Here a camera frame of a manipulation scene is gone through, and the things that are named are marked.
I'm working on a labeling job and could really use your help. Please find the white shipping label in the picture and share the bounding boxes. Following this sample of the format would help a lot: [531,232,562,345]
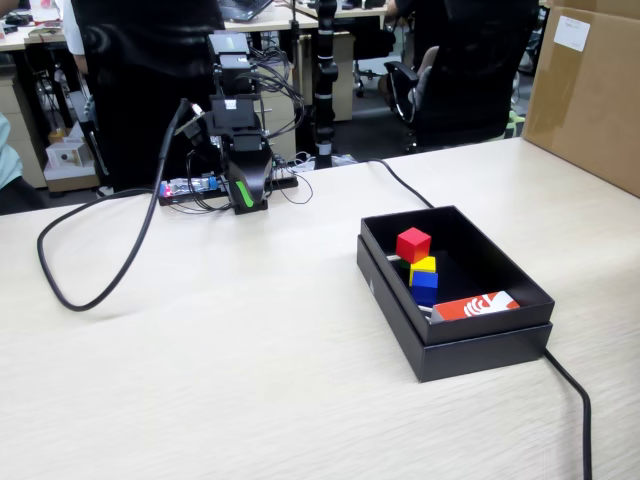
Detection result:
[553,15,592,53]

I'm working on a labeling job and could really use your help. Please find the black power strip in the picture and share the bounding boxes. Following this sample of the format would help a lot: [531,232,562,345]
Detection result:
[269,157,300,190]

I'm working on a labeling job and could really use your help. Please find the red wooden cube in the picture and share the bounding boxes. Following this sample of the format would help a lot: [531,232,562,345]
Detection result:
[395,227,432,264]

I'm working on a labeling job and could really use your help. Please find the large brown cardboard box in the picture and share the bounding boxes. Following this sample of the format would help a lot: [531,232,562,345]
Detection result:
[521,0,640,199]

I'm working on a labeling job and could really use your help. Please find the blue controller board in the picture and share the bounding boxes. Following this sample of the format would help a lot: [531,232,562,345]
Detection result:
[158,175,225,207]

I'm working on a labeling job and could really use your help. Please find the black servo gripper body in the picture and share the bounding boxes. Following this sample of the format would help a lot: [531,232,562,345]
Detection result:
[208,94,264,154]

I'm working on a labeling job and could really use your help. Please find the blue wooden cube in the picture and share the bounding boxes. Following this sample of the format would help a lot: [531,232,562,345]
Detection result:
[410,271,440,306]

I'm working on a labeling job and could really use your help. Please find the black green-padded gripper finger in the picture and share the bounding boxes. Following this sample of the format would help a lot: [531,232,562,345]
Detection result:
[225,157,256,210]

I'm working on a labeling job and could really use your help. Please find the bare-board wrist camera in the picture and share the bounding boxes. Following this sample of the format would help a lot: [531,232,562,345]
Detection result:
[173,102,211,147]

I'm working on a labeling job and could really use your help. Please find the beige office desk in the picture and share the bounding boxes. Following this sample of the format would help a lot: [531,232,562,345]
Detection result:
[294,2,389,21]
[0,2,321,54]

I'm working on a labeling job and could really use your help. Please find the black office chair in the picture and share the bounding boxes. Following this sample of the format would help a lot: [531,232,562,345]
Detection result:
[383,0,540,154]
[82,0,227,194]

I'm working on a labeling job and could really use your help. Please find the person in teal shirt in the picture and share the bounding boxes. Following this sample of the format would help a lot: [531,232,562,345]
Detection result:
[0,112,49,214]

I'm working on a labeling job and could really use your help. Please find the black laptop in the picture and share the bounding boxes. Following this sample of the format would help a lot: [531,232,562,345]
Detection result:
[217,0,276,24]

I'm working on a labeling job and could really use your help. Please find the thick black camera cable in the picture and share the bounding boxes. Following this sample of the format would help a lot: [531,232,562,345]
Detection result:
[36,98,204,313]

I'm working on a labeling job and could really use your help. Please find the green black foam mat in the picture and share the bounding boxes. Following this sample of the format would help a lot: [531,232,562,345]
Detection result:
[503,109,527,141]

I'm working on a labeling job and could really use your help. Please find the thin white cable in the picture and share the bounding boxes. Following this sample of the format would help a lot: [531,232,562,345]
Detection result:
[388,253,437,324]

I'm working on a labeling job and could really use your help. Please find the black wide gripper finger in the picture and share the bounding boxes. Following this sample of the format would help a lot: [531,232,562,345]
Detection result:
[233,146,276,209]

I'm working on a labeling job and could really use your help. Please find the beige narrow cabinet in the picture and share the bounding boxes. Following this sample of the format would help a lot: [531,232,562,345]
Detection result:
[332,30,357,123]

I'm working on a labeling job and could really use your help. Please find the beige drawer cabinet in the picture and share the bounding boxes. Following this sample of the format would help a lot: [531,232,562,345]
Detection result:
[0,74,49,190]
[249,62,297,151]

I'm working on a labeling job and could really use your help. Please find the black power cable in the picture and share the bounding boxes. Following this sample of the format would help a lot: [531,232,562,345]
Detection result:
[357,158,594,480]

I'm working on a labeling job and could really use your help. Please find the person in dark clothes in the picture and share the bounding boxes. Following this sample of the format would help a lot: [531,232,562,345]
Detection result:
[384,0,444,106]

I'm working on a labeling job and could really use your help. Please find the orange white printed card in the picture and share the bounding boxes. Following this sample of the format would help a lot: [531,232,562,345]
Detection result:
[431,290,521,324]

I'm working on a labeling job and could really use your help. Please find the small open cardboard box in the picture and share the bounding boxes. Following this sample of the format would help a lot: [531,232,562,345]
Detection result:
[43,137,99,194]

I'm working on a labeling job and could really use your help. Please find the black cardboard box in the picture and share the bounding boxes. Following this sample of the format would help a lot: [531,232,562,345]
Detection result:
[356,204,557,384]

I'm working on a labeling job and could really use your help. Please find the person in white shirt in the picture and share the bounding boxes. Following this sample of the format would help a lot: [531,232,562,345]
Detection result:
[62,0,91,76]

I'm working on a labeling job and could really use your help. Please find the yellow wooden cube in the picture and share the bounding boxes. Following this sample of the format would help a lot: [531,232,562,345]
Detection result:
[409,255,437,286]

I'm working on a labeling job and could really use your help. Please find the black segmented pole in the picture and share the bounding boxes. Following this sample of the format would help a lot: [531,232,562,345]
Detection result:
[313,0,340,170]

